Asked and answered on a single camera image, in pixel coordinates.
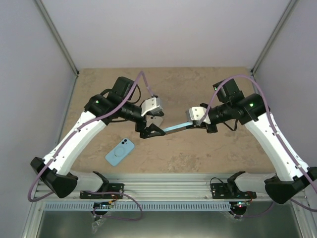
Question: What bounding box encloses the light blue phone case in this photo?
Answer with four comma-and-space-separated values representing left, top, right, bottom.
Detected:
163, 122, 193, 133

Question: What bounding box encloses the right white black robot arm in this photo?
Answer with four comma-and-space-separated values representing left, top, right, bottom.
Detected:
186, 79, 317, 204

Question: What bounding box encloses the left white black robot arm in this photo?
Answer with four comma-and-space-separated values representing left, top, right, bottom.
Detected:
31, 76, 165, 198

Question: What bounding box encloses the blue phone case on table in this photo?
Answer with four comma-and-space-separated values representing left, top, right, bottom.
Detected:
105, 138, 135, 167

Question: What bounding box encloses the right circuit board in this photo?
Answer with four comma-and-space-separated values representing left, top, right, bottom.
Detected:
232, 200, 250, 209

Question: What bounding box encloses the circuit board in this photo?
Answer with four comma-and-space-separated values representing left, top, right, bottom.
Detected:
232, 200, 250, 209
93, 200, 115, 210

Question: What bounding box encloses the left circuit board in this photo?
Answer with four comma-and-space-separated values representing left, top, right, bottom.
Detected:
93, 200, 115, 210

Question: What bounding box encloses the clear plastic bag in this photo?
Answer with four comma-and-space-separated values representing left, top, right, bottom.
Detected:
91, 218, 105, 234

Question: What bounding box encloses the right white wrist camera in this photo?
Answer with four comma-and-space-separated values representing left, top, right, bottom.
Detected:
186, 107, 211, 125

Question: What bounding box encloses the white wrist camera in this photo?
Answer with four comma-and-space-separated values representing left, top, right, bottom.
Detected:
186, 107, 211, 125
140, 97, 163, 117

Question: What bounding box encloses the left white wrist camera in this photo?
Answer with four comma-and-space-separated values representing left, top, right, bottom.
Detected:
140, 97, 163, 117

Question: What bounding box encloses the aluminium rail frame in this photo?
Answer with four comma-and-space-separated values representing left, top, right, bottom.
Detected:
21, 66, 317, 238

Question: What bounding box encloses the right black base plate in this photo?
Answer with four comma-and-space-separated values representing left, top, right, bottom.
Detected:
210, 177, 257, 200

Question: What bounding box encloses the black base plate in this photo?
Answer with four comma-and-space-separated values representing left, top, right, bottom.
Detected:
79, 183, 124, 200
210, 177, 257, 200

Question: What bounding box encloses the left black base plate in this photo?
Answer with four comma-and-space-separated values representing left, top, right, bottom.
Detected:
79, 183, 124, 200

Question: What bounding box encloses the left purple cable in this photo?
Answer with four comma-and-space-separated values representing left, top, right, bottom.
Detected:
27, 71, 159, 202

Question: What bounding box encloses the purple cable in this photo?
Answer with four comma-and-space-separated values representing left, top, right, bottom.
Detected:
202, 75, 317, 213
27, 71, 159, 202

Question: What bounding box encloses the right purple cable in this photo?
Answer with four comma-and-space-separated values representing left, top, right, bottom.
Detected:
202, 75, 317, 213

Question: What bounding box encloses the blue slotted cable duct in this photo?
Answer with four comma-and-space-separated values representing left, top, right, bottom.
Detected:
44, 201, 231, 212

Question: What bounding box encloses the right aluminium corner post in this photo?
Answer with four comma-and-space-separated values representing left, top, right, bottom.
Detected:
250, 0, 299, 77

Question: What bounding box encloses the aluminium corner post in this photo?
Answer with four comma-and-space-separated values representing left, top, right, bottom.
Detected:
34, 0, 79, 77
250, 0, 299, 77

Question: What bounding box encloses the left aluminium corner post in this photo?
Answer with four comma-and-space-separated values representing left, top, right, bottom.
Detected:
34, 0, 79, 77

